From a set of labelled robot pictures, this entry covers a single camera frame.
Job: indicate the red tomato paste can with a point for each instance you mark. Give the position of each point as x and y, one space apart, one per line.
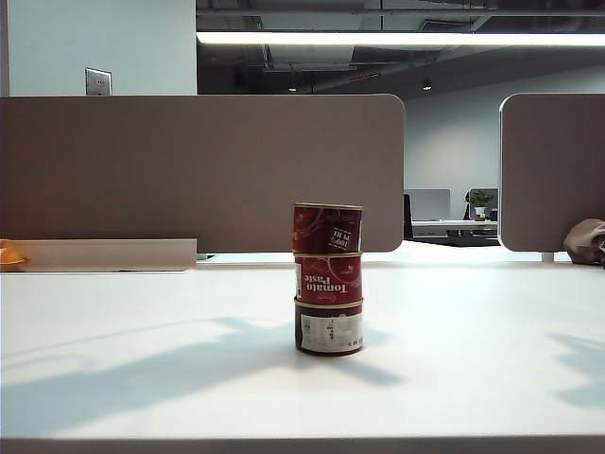
328 229
328 328
328 279

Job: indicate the grey background desk screen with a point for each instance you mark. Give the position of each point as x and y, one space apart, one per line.
427 204

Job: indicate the wide brown desk divider panel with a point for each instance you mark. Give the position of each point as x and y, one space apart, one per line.
189 170

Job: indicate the white background desk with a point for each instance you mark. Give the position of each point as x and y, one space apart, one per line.
454 226

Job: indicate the green potted plant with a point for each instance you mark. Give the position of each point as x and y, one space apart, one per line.
480 201

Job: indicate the black ceiling spotlight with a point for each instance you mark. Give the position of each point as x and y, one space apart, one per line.
426 85

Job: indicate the long ceiling light strip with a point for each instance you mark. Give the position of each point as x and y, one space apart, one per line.
402 39

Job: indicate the white divider foot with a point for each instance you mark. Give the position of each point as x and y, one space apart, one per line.
547 257

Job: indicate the narrow brown desk divider panel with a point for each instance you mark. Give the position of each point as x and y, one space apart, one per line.
553 170

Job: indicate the brown crumpled bag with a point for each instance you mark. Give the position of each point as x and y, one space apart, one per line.
583 243

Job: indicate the orange round object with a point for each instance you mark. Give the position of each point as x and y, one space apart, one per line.
9 255

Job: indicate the grey ceiling air duct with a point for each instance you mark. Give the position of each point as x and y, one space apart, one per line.
307 57

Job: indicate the metal wall switch plate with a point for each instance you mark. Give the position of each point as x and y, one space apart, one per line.
98 82

